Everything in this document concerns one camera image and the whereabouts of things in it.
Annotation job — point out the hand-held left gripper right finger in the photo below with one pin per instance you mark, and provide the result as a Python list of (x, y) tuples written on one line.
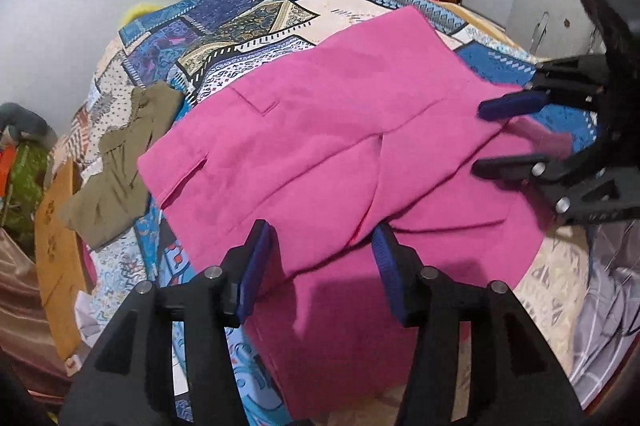
[(387, 268)]

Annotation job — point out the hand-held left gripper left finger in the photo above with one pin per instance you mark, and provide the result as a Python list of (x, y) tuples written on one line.
[(254, 268)]

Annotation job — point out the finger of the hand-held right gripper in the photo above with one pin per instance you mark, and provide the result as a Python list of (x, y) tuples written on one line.
[(510, 103), (505, 168)]

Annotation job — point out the pink pants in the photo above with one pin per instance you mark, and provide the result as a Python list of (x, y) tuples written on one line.
[(325, 130)]

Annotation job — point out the white refrigerator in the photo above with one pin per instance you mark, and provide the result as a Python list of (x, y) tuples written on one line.
[(545, 0)]

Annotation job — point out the olive green garment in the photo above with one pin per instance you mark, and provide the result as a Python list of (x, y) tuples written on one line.
[(120, 165)]

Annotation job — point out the grey striped cloth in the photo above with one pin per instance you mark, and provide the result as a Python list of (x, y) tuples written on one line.
[(605, 306)]

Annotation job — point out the orange-brown wooden board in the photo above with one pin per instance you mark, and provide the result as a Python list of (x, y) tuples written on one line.
[(57, 246)]

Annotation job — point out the brown satin cloth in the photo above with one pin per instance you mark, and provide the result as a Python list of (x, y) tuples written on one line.
[(25, 306)]

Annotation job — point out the green patterned cloth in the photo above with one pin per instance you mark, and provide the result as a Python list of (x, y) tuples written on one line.
[(25, 178)]

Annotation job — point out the blue patchwork bed sheet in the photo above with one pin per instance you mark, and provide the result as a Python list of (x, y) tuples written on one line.
[(240, 20)]

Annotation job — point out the yellow cloth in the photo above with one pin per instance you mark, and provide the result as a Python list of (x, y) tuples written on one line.
[(139, 11)]

